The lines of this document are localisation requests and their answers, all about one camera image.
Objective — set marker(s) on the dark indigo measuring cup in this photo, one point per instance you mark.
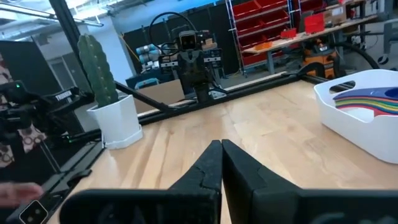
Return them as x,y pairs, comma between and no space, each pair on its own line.
363,93

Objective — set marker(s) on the red measuring cup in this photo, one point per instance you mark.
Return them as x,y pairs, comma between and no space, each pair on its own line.
388,113

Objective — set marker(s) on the small black camera box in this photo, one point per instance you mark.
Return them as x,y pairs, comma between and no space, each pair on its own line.
33,213

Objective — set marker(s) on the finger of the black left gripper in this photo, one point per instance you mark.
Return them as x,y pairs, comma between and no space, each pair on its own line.
214,57
169,62

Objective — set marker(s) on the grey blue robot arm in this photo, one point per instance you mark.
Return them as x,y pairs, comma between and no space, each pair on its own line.
149,56

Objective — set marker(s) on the white hexagonal planter pot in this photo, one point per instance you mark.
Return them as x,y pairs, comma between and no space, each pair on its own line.
118,124

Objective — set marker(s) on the person's hand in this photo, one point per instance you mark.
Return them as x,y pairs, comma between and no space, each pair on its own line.
18,193

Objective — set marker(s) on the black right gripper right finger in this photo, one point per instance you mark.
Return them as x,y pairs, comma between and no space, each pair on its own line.
239,174

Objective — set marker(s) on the white plastic basket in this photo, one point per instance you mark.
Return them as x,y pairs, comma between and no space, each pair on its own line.
351,130

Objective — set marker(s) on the brown cardboard panel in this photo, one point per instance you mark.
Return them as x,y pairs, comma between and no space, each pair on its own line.
161,95

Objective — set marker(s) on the red bin shelving rack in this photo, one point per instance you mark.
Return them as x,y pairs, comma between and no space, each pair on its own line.
258,18

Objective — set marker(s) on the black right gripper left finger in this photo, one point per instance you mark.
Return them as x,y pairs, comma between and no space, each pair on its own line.
205,174

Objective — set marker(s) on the green cactus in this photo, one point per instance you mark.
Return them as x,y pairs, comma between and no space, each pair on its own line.
98,71

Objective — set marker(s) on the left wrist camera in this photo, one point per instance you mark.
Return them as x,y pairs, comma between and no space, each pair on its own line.
188,40

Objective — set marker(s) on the red box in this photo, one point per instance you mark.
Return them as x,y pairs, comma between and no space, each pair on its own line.
314,23

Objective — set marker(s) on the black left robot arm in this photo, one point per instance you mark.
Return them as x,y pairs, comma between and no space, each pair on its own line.
203,93

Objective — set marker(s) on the wooden workbench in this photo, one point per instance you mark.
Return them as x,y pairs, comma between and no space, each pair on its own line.
311,35

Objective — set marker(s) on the orange measuring cup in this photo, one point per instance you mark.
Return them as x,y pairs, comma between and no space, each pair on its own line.
390,110

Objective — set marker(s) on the orange black shop vacuum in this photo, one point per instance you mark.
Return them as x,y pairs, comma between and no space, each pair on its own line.
320,59

